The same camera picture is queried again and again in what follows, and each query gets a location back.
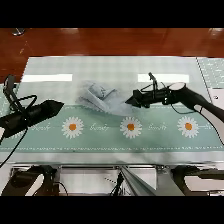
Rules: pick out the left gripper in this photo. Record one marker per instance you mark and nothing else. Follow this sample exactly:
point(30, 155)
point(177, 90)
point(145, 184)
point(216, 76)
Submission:
point(46, 110)

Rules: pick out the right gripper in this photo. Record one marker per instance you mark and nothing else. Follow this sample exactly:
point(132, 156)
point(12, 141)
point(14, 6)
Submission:
point(150, 97)

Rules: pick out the pale grey-blue polo shirt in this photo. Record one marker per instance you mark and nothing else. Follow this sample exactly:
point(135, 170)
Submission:
point(103, 100)

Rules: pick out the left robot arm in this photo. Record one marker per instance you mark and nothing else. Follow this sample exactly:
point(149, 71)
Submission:
point(13, 121)

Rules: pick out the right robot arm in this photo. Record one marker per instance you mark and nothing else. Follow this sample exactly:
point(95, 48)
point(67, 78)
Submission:
point(200, 103)

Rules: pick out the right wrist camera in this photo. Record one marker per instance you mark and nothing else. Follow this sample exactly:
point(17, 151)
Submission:
point(152, 80)

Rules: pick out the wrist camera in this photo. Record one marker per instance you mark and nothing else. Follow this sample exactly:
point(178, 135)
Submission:
point(10, 88)
point(152, 80)

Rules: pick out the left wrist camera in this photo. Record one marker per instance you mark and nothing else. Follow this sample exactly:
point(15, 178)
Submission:
point(10, 88)

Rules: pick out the silver frame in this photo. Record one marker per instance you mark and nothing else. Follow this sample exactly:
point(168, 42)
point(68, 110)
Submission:
point(140, 176)

